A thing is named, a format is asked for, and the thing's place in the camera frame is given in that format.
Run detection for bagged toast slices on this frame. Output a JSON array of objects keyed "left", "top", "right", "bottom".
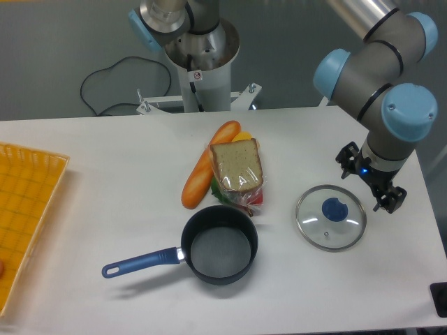
[{"left": 210, "top": 138, "right": 264, "bottom": 217}]

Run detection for red bell pepper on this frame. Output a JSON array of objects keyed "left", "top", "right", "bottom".
[{"left": 247, "top": 189, "right": 263, "bottom": 206}]

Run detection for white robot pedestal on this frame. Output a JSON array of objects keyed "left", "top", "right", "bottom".
[{"left": 135, "top": 19, "right": 263, "bottom": 115}]

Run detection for orange baguette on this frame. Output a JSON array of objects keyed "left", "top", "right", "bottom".
[{"left": 181, "top": 120, "right": 242, "bottom": 209}]

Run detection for glass lid blue knob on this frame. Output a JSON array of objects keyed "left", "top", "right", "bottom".
[{"left": 295, "top": 184, "right": 367, "bottom": 252}]

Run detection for yellow bell pepper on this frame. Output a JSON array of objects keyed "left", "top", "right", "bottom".
[{"left": 232, "top": 131, "right": 252, "bottom": 142}]

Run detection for black corner device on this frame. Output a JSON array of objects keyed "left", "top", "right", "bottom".
[{"left": 430, "top": 282, "right": 447, "bottom": 318}]

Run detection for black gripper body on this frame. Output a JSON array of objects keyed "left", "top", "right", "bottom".
[{"left": 356, "top": 153, "right": 396, "bottom": 195}]

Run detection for green bell pepper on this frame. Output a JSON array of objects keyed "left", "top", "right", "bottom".
[{"left": 210, "top": 177, "right": 231, "bottom": 204}]

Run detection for yellow woven basket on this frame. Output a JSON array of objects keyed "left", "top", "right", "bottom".
[{"left": 1, "top": 142, "right": 70, "bottom": 317}]

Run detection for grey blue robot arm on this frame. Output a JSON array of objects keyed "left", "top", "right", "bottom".
[{"left": 128, "top": 1, "right": 438, "bottom": 212}]

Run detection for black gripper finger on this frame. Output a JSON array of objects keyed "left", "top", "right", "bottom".
[
  {"left": 372, "top": 186, "right": 407, "bottom": 214},
  {"left": 335, "top": 142, "right": 360, "bottom": 179}
]

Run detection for black floor cable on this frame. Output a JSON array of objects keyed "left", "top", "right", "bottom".
[{"left": 80, "top": 56, "right": 172, "bottom": 117}]

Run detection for black saucepan blue handle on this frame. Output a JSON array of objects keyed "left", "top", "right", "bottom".
[{"left": 101, "top": 205, "right": 258, "bottom": 285}]

